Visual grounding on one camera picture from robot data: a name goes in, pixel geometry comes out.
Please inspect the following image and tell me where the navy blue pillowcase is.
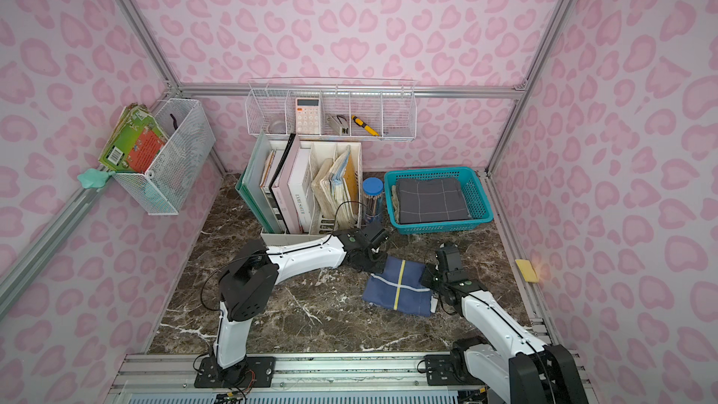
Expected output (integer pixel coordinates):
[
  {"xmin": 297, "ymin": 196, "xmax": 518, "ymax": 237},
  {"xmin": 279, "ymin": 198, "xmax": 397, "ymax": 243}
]
[{"xmin": 362, "ymin": 256, "xmax": 438, "ymax": 317}]

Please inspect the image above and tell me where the teal plastic basket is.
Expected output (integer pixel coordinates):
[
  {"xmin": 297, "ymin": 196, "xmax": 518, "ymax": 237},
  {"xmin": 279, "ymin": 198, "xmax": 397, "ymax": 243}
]
[{"xmin": 384, "ymin": 166, "xmax": 494, "ymax": 235}]

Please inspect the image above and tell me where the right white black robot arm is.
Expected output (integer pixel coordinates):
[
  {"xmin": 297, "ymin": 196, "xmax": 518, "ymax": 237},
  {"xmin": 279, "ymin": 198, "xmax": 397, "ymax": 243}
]
[{"xmin": 422, "ymin": 243, "xmax": 588, "ymax": 403}]

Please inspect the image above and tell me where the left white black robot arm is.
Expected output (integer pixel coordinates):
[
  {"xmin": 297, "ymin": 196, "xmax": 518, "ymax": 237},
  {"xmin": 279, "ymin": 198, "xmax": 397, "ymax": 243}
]
[{"xmin": 213, "ymin": 223, "xmax": 389, "ymax": 371}]

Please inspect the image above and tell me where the blue lid pencil jar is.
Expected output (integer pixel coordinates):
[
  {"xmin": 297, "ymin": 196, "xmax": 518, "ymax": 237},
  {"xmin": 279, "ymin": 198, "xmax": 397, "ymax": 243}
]
[{"xmin": 362, "ymin": 177, "xmax": 384, "ymax": 226}]

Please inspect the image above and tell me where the yellow sticky note pad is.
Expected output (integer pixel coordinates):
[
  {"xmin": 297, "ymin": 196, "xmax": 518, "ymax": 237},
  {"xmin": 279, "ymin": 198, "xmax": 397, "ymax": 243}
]
[{"xmin": 515, "ymin": 259, "xmax": 540, "ymax": 284}]

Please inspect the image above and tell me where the white file organizer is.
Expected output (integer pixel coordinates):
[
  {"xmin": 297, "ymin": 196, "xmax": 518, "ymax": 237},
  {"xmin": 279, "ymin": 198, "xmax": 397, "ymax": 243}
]
[{"xmin": 261, "ymin": 138, "xmax": 362, "ymax": 236}]

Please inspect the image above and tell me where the white book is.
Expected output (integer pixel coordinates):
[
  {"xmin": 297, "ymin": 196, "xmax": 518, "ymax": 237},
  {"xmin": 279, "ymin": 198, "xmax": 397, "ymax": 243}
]
[{"xmin": 288, "ymin": 148, "xmax": 314, "ymax": 233}]

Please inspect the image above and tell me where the pink book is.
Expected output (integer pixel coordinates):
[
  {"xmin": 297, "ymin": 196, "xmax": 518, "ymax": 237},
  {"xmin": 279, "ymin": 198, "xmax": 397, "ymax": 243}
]
[{"xmin": 270, "ymin": 133, "xmax": 302, "ymax": 234}]

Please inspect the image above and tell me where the grey stapler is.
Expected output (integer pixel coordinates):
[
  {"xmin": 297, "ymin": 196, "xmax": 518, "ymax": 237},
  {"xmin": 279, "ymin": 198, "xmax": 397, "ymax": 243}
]
[{"xmin": 325, "ymin": 114, "xmax": 351, "ymax": 137}]

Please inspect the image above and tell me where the yellow utility knife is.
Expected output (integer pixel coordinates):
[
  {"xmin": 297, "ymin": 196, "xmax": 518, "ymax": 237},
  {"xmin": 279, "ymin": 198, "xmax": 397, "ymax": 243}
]
[{"xmin": 352, "ymin": 115, "xmax": 381, "ymax": 138}]

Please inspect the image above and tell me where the green folder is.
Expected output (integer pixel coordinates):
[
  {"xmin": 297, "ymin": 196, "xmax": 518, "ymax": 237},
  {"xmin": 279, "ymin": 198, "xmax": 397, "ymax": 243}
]
[{"xmin": 236, "ymin": 132, "xmax": 284, "ymax": 234}]

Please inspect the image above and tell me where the pink calculator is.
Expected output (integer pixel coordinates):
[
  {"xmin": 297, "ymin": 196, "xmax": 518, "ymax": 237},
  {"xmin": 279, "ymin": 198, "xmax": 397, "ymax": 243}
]
[{"xmin": 295, "ymin": 97, "xmax": 322, "ymax": 135}]

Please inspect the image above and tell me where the clear tape roll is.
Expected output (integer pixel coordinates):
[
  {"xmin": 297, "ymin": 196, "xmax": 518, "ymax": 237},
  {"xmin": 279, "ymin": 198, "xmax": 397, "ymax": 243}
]
[{"xmin": 266, "ymin": 119, "xmax": 287, "ymax": 135}]

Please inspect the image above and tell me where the green red booklet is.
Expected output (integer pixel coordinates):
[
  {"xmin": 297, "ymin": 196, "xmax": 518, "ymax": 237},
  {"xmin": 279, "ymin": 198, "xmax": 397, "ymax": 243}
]
[{"xmin": 98, "ymin": 103, "xmax": 168, "ymax": 174}]

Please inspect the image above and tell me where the mint green clip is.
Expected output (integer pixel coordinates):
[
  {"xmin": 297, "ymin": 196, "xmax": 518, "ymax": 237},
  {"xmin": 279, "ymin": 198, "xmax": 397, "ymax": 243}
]
[{"xmin": 77, "ymin": 168, "xmax": 115, "ymax": 189}]

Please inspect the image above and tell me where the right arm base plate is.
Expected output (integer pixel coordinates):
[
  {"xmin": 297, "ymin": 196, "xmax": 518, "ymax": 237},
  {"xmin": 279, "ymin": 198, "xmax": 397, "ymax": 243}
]
[{"xmin": 417, "ymin": 353, "xmax": 484, "ymax": 386}]

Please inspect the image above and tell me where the white wire wall shelf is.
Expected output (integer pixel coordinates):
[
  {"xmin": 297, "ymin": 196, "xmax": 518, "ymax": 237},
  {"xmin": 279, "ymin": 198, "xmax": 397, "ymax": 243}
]
[{"xmin": 245, "ymin": 82, "xmax": 418, "ymax": 141}]

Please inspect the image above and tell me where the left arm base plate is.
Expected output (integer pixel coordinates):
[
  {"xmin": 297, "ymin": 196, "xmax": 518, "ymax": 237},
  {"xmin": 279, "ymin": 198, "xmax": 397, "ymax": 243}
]
[{"xmin": 194, "ymin": 355, "xmax": 276, "ymax": 390}]

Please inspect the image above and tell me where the white mesh wall basket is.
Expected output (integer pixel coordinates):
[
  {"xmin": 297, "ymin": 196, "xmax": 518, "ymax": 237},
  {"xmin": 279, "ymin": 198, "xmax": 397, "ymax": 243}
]
[{"xmin": 114, "ymin": 98, "xmax": 216, "ymax": 215}]

